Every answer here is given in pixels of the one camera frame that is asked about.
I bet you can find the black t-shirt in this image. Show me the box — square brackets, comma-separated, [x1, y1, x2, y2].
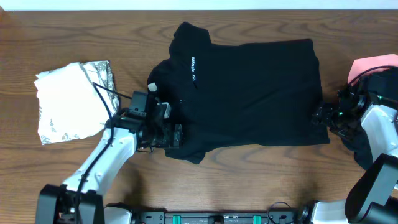
[147, 22, 330, 164]

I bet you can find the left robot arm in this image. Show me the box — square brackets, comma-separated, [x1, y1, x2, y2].
[35, 91, 183, 223]

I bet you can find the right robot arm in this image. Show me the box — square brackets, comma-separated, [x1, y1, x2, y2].
[297, 66, 397, 223]

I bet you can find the pink garment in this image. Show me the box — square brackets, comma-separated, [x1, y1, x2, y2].
[347, 54, 397, 85]

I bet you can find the white patterned folded cloth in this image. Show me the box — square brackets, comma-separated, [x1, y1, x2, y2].
[34, 60, 120, 145]

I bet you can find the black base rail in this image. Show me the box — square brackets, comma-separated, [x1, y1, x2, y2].
[102, 201, 301, 224]

